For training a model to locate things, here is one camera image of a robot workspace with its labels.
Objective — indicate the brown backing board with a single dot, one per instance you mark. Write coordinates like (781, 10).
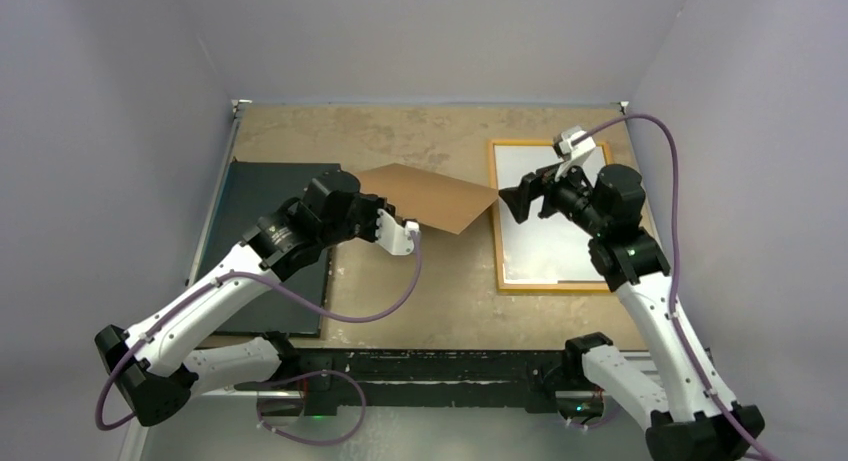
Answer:
(439, 201)

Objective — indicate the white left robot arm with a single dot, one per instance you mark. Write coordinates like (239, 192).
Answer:
(157, 364)

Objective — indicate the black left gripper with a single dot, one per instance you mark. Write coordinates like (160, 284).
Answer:
(374, 203)

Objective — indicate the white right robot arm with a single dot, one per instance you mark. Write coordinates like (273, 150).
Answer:
(656, 325)

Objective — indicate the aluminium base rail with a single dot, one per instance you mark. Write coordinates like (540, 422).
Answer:
(416, 378)

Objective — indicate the yellow wooden picture frame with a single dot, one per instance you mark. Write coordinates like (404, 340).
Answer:
(530, 289)

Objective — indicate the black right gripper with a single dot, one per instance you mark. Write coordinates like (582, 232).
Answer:
(542, 183)

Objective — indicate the black flat box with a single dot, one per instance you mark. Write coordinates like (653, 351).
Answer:
(251, 190)

